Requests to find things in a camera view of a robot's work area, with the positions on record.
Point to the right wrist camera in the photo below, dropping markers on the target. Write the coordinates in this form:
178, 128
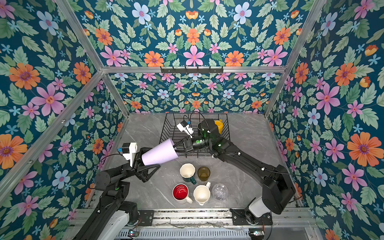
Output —
186, 128

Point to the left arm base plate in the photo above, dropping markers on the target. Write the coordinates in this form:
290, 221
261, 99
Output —
145, 219

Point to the lilac plastic cup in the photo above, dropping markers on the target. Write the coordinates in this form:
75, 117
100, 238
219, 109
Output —
160, 154

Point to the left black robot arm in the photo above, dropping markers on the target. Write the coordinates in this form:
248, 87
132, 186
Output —
113, 212

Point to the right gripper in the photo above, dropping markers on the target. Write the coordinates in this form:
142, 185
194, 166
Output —
186, 146

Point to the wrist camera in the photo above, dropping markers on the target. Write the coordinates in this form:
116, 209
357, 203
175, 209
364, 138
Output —
128, 151
186, 128

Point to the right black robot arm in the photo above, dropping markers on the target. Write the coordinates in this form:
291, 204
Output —
277, 187

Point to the red mug white outside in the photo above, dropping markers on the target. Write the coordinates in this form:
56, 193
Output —
181, 194

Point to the yellow mug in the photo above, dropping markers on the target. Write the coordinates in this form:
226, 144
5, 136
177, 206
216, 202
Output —
220, 125

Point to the white ventilation grille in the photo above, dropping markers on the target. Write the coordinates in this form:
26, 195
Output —
186, 234

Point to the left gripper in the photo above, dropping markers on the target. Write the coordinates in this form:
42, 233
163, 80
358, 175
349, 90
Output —
138, 168

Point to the black hook rail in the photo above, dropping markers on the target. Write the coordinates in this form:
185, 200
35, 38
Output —
191, 70

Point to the cream mug green outside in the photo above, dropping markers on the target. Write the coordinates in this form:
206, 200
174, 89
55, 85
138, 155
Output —
187, 171

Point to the olive green glass cup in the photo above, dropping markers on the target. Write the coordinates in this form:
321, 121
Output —
204, 173

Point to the black wire dish rack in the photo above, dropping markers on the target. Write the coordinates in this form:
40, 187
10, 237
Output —
196, 134

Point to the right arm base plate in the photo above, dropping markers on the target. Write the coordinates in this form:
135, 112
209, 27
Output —
241, 218

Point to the clear glass cup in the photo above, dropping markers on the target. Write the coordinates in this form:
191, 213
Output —
220, 192

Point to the cream white mug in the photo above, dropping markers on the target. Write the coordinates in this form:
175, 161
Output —
202, 193

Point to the aluminium mounting rail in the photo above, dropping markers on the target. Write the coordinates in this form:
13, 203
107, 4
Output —
222, 218

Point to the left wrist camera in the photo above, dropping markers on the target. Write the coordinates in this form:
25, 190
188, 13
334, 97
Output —
128, 151

